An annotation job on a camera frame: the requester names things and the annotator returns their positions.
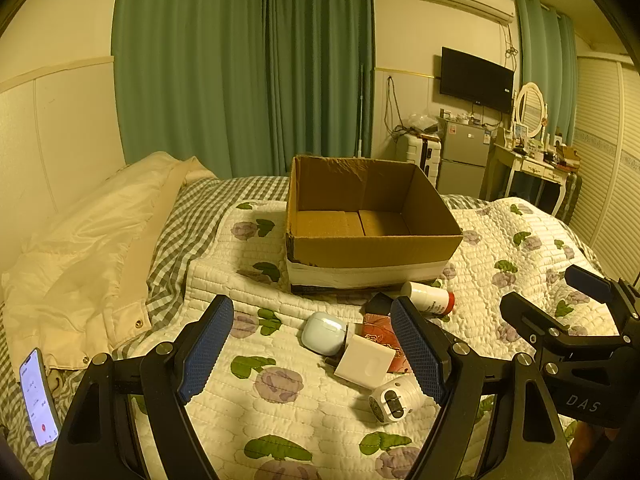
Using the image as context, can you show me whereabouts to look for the white bottle with red cap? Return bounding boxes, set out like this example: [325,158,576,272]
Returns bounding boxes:
[401,281,456,317]

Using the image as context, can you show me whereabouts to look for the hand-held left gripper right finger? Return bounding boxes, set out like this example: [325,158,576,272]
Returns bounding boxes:
[390,296,575,480]

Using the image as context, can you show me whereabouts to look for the person's right hand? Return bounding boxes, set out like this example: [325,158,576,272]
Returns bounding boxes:
[567,420,608,466]

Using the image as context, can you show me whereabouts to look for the white earbuds case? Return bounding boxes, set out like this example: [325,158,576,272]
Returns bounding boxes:
[300,311,348,351]

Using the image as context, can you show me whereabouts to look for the white louvred wardrobe doors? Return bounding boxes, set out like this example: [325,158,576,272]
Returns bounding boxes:
[570,52,640,281]

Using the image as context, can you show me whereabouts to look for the hanging wall cables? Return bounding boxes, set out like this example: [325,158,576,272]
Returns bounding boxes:
[384,76,416,141]

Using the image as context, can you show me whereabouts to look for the white floral quilt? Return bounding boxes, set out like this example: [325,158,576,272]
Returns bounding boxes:
[107,199,621,480]

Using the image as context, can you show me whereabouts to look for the black remote control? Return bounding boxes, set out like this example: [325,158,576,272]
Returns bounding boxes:
[364,292,396,317]

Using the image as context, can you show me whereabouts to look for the smartphone with lit screen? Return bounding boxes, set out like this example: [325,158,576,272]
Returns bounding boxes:
[19,347,62,447]

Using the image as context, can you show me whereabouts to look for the narrow green window curtain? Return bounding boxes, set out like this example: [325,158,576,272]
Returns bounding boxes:
[515,0,578,146]

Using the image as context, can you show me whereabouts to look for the grey two-door fridge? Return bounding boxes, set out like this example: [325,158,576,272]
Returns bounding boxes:
[436,116,493,200]

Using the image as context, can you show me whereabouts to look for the white suitcase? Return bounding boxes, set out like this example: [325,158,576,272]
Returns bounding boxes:
[406,132,443,191]

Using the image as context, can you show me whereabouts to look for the white round plug adapter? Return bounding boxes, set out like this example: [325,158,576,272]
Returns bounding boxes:
[368,375,423,426]

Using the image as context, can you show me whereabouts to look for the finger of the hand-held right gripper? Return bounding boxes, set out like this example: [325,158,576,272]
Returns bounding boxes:
[500,292,571,361]
[565,264,640,331]

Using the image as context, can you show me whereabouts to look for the oval vanity mirror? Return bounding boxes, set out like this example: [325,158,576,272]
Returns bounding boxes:
[514,82,547,140]

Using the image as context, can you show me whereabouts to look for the white square charger box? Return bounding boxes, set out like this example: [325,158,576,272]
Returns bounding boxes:
[333,334,396,391]

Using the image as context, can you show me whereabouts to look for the green curtain panel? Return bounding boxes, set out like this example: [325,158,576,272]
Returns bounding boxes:
[111,0,273,178]
[262,0,376,177]

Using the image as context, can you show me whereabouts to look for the black wall television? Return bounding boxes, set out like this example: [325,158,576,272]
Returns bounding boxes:
[440,46,515,115]

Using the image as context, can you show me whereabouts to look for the cream vanity table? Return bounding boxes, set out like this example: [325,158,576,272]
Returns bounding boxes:
[487,142,573,218]

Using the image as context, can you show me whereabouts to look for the white mop stick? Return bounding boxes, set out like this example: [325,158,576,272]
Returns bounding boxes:
[357,63,365,158]

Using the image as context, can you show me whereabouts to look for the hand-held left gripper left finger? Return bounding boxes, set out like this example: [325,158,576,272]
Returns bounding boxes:
[50,294,235,480]

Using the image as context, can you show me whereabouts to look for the cardboard box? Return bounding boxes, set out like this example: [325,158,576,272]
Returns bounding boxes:
[285,155,464,296]

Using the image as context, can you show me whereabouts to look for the red patterned wallet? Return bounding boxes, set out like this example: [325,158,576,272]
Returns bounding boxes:
[360,312,413,376]

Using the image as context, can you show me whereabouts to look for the clear plastic bag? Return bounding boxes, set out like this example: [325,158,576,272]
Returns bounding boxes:
[407,110,441,133]

